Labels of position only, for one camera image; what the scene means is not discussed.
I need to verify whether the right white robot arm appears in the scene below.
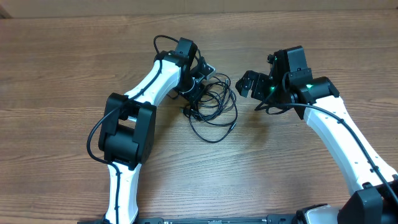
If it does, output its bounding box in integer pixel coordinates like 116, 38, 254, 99
236, 45, 397, 223

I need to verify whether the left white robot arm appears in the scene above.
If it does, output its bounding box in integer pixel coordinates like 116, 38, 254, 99
98, 38, 199, 223

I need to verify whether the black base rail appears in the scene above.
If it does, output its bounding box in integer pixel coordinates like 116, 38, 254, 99
77, 203, 340, 224

